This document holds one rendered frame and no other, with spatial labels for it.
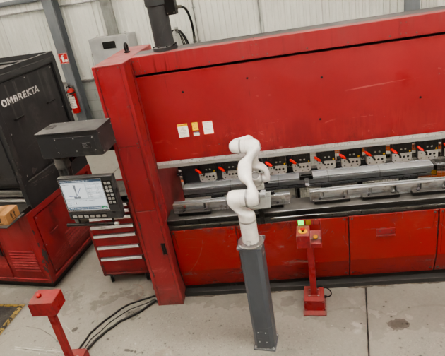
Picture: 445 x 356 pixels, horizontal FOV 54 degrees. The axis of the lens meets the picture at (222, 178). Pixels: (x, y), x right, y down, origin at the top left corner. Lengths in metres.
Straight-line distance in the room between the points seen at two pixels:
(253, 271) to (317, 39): 1.75
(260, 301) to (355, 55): 1.96
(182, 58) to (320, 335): 2.48
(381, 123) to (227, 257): 1.76
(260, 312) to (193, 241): 0.94
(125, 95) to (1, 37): 6.72
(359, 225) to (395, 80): 1.23
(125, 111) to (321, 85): 1.52
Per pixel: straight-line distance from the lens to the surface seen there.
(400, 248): 4.13
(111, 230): 4.48
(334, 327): 3.94
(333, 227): 3.90
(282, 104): 3.51
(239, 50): 3.39
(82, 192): 3.42
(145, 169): 3.61
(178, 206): 3.97
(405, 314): 4.09
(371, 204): 3.83
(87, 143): 3.23
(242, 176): 3.02
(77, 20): 8.93
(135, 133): 3.51
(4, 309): 5.21
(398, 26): 3.49
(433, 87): 3.68
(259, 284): 3.33
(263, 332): 3.65
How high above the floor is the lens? 2.80
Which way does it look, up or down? 25 degrees down
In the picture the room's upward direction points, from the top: 10 degrees counter-clockwise
